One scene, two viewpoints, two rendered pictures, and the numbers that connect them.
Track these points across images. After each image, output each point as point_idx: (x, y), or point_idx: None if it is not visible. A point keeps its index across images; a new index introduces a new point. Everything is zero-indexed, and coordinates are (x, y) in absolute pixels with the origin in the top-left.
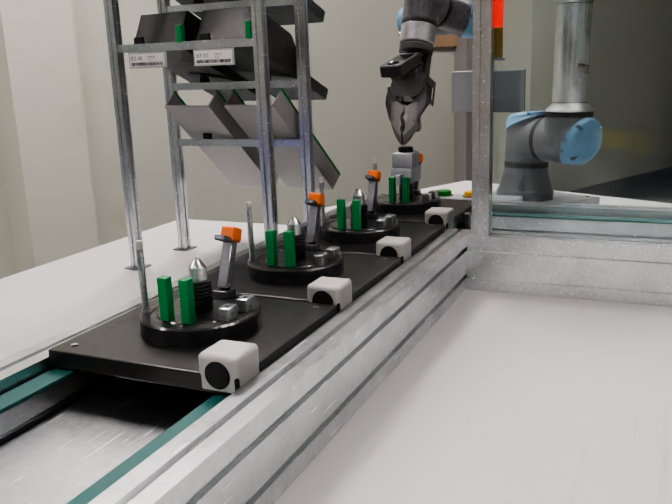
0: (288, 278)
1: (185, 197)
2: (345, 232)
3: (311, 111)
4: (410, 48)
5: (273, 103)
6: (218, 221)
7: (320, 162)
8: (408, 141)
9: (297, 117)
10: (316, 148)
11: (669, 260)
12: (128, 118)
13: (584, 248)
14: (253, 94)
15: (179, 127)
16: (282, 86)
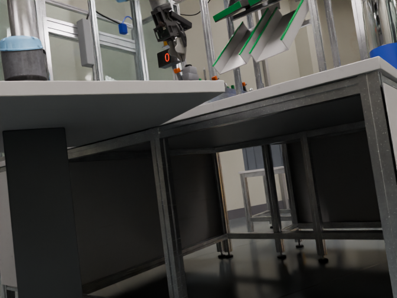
0: None
1: (317, 57)
2: None
3: (228, 34)
4: (168, 10)
5: (247, 29)
6: (324, 71)
7: (225, 58)
8: (180, 60)
9: (236, 34)
10: (227, 50)
11: None
12: (326, 15)
13: None
14: (257, 4)
15: (310, 11)
16: (240, 17)
